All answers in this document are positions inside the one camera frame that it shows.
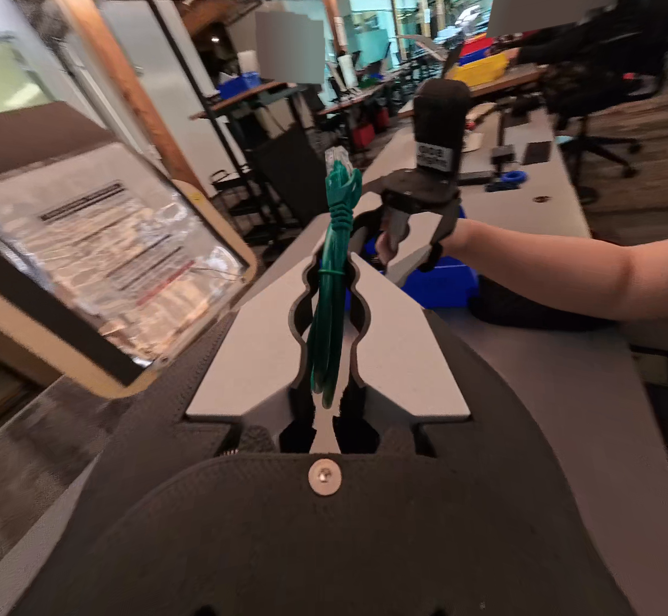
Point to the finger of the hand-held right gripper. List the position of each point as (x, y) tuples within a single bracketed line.
[(368, 224), (409, 266)]

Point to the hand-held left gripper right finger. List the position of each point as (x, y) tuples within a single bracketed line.
[(407, 360)]

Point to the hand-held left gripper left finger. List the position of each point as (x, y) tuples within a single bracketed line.
[(245, 360)]

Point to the large blue plastic bin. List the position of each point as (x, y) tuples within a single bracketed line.
[(449, 282)]

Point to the person's right forearm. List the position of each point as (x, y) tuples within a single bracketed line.
[(574, 277)]

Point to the yellow plastic bin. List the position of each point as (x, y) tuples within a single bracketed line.
[(480, 72)]

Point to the small black box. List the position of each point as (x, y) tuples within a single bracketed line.
[(503, 154)]

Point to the red storage bin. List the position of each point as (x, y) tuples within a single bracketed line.
[(364, 136)]

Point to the red plastic bin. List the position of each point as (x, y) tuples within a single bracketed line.
[(476, 46)]

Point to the blue tape roll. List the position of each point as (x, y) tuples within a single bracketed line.
[(514, 176)]

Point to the black smartphone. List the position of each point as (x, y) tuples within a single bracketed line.
[(537, 152)]

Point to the black fabric pad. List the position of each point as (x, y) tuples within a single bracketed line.
[(522, 308)]

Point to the black swivel chair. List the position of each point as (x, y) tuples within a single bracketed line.
[(589, 99)]

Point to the wooden standing desk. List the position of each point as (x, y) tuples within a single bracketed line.
[(245, 96)]

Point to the instruction sign on white stand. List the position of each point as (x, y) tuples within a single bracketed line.
[(104, 240)]

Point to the small blue bin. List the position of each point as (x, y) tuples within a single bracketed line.
[(237, 86)]

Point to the black metal frame chair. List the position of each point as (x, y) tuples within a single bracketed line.
[(255, 230)]

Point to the wooden support post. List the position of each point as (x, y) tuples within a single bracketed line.
[(330, 0), (104, 42)]

